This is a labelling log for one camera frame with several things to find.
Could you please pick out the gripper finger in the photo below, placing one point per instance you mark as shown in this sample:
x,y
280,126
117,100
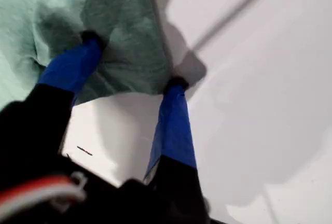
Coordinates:
x,y
67,68
173,130

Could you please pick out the pale green T-shirt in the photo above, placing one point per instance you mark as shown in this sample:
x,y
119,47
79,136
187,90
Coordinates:
x,y
26,14

